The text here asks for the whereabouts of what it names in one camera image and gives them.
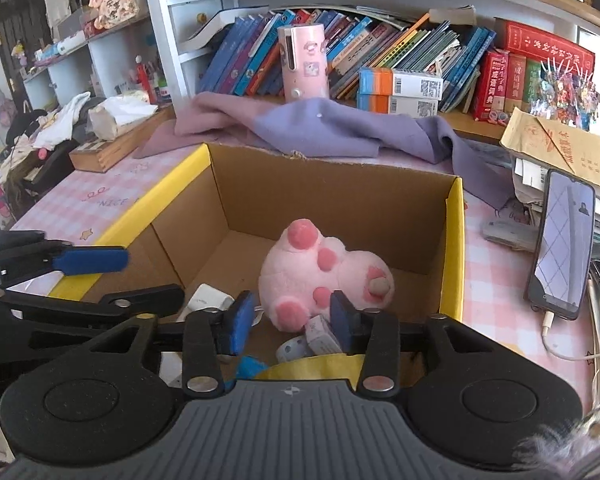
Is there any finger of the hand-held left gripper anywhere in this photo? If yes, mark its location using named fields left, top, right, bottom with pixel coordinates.
left=0, top=284, right=186, bottom=367
left=0, top=230, right=131, bottom=285

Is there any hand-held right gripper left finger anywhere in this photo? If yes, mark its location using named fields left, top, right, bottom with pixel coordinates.
left=80, top=290, right=257, bottom=395

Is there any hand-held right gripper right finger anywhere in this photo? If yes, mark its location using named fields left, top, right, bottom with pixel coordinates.
left=329, top=290, right=486, bottom=395

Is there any white printed small box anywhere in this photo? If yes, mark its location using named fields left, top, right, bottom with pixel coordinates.
left=305, top=315, right=344, bottom=357

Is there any blue tissue packet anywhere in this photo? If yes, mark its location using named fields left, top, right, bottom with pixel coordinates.
left=236, top=355, right=267, bottom=380

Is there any pink plush toy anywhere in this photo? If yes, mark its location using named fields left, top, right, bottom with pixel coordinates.
left=258, top=218, right=396, bottom=333

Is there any yellow cardboard box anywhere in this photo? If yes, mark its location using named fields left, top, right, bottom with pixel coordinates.
left=47, top=142, right=467, bottom=396

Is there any wooden box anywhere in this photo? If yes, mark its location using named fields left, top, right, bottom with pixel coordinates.
left=69, top=105, right=176, bottom=174

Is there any white garment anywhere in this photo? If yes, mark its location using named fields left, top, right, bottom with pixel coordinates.
left=32, top=91, right=92, bottom=151

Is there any cream tissue pack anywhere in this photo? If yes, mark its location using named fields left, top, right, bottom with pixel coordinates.
left=87, top=92, right=159, bottom=142

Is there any pink checked tablecloth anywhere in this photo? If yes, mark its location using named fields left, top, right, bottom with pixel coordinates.
left=10, top=145, right=599, bottom=411

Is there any grey flat case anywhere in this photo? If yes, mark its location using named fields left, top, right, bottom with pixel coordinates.
left=482, top=219, right=539, bottom=252

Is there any white side shelf unit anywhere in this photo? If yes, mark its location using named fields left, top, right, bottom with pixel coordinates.
left=20, top=10, right=166, bottom=111

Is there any purple cloth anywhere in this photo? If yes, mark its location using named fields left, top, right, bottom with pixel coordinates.
left=132, top=91, right=514, bottom=211

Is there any black smartphone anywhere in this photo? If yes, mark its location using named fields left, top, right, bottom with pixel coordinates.
left=524, top=169, right=596, bottom=321

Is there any white bookshelf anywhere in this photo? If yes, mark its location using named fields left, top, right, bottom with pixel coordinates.
left=140, top=0, right=600, bottom=142

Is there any grey fluffy cuff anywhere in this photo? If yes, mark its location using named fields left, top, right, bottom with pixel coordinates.
left=517, top=360, right=600, bottom=480

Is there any row of blue spine books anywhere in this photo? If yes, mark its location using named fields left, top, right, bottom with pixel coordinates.
left=197, top=7, right=496, bottom=114

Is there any dark wooden door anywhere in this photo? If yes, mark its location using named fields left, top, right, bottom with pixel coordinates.
left=0, top=0, right=52, bottom=92

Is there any pink cylinder appliance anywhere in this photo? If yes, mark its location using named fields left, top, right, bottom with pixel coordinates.
left=277, top=22, right=331, bottom=104

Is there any thick red dictionary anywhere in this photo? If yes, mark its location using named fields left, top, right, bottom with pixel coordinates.
left=472, top=50, right=510, bottom=122

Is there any brown paper envelope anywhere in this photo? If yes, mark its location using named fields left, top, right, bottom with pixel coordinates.
left=500, top=107, right=600, bottom=191

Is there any colourful shiny ornament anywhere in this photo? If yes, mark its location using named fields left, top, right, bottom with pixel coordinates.
left=530, top=56, right=599, bottom=132

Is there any large red boxed book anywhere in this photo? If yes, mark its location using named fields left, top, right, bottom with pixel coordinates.
left=495, top=19, right=597, bottom=75

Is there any white charging cable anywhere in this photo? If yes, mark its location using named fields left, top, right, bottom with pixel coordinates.
left=540, top=280, right=600, bottom=362

